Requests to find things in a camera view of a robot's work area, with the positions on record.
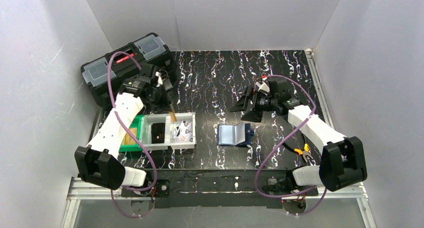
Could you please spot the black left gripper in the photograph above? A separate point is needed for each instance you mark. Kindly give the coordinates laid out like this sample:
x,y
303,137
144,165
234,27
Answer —
x,y
162,98

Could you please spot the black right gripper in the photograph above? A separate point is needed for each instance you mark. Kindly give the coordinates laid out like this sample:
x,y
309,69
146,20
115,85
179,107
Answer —
x,y
251,100

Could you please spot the gold credit card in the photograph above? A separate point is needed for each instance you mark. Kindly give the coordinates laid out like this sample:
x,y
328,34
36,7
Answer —
x,y
172,116

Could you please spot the blue leather card holder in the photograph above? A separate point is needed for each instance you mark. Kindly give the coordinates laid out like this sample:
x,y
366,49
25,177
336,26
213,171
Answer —
x,y
239,135

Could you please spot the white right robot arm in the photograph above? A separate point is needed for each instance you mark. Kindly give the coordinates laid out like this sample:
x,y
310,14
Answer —
x,y
342,161

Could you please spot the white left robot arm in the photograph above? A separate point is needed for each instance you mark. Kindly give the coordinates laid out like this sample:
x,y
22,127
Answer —
x,y
97,162

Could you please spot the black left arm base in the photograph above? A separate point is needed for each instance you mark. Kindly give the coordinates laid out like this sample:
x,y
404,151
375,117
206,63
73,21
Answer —
x,y
155,188

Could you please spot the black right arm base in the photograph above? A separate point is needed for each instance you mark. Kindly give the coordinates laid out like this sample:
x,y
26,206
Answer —
x,y
280,186

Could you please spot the black chip card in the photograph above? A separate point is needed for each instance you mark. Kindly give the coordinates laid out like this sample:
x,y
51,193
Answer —
x,y
158,133

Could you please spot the gold card in bin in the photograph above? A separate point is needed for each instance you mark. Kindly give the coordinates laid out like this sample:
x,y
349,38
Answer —
x,y
128,140

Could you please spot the green plastic bin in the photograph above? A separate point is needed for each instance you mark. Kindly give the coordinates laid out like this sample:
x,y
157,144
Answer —
x,y
137,123

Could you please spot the white divided plastic tray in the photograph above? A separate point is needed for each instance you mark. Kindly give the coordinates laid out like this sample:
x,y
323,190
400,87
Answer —
x,y
148,120

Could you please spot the black grey toolbox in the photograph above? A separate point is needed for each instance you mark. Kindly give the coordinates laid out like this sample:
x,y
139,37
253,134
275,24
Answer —
x,y
149,49

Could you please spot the orange black pliers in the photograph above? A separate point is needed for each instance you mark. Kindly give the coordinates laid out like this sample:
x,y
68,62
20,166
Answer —
x,y
304,152

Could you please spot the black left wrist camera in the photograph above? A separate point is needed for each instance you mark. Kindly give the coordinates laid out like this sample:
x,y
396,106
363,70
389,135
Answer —
x,y
148,76

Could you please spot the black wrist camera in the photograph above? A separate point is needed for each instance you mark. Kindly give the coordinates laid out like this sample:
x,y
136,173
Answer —
x,y
285,101
148,76

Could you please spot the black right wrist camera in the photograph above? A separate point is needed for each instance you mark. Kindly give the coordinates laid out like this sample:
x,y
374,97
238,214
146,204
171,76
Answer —
x,y
285,101

